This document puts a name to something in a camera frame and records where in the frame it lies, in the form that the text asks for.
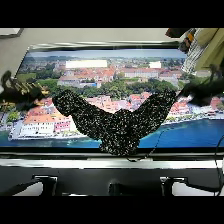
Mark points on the black speckled garment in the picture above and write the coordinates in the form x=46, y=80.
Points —
x=120, y=133

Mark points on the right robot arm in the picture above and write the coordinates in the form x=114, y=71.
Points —
x=203, y=91

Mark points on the checked shirt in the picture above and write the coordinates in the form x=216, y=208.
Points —
x=193, y=56

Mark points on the dark garment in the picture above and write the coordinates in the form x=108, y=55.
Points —
x=175, y=32

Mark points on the olive garment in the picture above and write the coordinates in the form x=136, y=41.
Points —
x=213, y=46

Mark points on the silver frame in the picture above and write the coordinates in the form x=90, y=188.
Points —
x=100, y=163

